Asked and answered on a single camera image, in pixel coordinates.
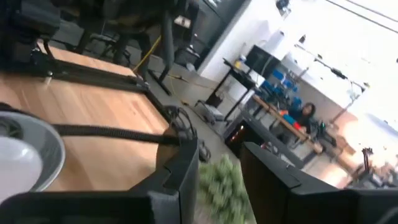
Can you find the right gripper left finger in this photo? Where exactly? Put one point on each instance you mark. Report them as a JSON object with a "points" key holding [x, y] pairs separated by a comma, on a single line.
{"points": [[186, 174]]}

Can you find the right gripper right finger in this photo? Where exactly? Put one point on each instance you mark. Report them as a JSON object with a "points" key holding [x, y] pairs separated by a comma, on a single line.
{"points": [[267, 180]]}

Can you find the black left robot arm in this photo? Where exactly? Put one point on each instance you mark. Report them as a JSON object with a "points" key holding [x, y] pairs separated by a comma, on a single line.
{"points": [[21, 28]]}

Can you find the black office desk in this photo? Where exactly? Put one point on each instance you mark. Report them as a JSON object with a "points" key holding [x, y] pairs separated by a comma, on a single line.
{"points": [[239, 77]]}

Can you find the potted green succulent plant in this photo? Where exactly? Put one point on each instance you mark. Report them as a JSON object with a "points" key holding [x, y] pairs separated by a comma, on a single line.
{"points": [[224, 193]]}

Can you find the black computer tower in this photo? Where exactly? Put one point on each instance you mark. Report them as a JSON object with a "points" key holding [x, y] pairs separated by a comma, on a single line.
{"points": [[236, 138]]}

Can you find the long wooden workbench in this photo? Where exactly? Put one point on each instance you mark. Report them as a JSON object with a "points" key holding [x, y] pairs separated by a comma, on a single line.
{"points": [[286, 124]]}

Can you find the person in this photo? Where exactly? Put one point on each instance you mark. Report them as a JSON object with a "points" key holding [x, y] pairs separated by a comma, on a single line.
{"points": [[303, 116]]}

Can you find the blue storage bin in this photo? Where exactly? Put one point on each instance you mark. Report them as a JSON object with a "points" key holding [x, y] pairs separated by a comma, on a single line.
{"points": [[287, 84], [297, 102], [278, 74]]}

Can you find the black computer monitor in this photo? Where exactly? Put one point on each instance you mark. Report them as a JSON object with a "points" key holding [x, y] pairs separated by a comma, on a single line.
{"points": [[261, 60]]}

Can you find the black floor stand pole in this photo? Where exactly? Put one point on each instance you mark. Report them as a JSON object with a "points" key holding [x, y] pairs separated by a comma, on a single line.
{"points": [[167, 43]]}

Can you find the white lamp bulb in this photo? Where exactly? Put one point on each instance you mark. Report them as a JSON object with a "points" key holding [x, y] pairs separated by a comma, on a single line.
{"points": [[18, 168]]}

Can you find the black table frame rail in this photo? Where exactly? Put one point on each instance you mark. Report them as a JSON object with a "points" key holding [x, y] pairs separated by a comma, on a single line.
{"points": [[93, 74]]}

